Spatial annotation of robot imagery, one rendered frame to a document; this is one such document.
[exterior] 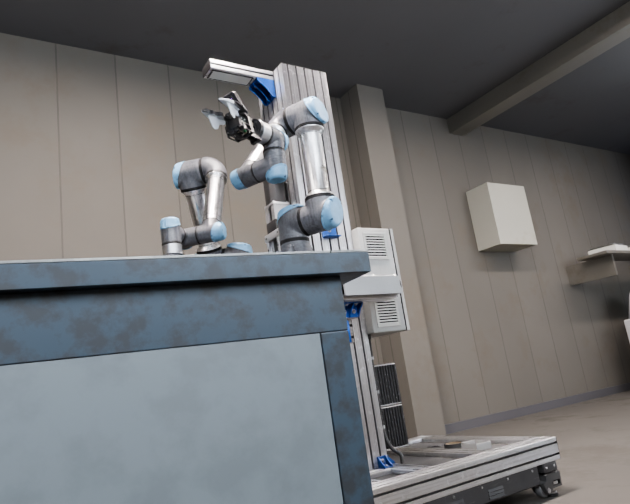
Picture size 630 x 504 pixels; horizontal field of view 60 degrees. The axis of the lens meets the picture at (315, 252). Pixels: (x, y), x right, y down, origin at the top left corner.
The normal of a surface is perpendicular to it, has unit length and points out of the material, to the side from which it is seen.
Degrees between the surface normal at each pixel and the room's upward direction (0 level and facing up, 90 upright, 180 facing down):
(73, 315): 90
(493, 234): 90
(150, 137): 90
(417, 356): 90
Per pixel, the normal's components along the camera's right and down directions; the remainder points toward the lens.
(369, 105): 0.52, -0.27
